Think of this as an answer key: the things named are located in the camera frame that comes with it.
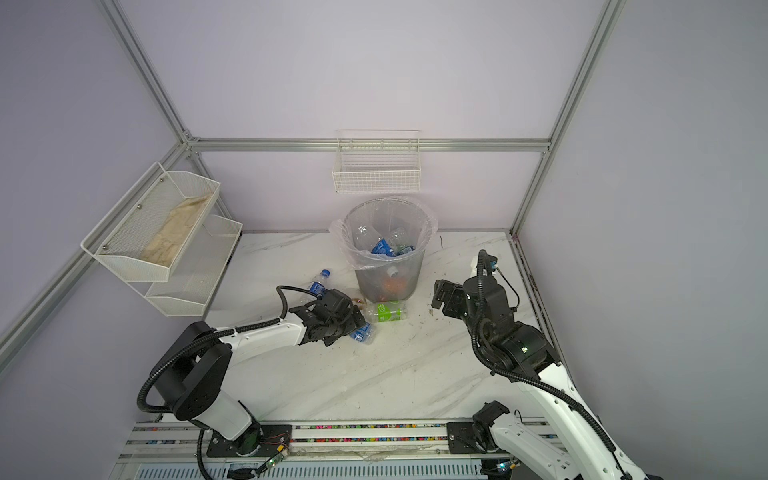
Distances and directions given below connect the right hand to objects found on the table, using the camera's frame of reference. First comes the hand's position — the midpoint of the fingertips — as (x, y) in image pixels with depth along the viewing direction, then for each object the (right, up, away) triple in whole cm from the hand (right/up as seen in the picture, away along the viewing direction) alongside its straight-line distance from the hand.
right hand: (449, 285), depth 68 cm
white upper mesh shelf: (-77, +12, +6) cm, 78 cm away
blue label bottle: (-16, +9, +18) cm, 26 cm away
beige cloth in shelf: (-72, +11, +8) cm, 74 cm away
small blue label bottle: (-38, -3, +30) cm, 49 cm away
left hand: (-25, -15, +21) cm, 36 cm away
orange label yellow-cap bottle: (-13, -3, +22) cm, 26 cm away
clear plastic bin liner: (-16, +15, +24) cm, 33 cm away
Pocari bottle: (-22, -16, +18) cm, 32 cm away
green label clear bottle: (-16, -10, +23) cm, 30 cm away
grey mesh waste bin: (-20, 0, +19) cm, 27 cm away
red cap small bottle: (-24, -7, +25) cm, 36 cm away
